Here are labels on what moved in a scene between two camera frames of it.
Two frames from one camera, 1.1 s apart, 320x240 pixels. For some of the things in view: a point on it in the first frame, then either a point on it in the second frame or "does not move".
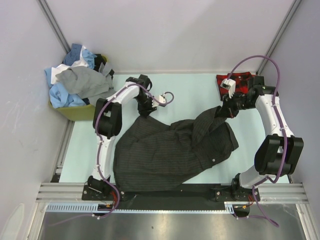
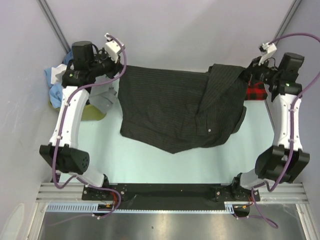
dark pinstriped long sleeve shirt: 150,155 -> 176,111
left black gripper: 146,111 -> 114,67
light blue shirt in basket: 59,96 does not move
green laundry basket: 79,113 does not move
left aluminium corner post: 55,25 does not move
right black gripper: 228,110 -> 251,72
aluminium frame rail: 72,193 does not move
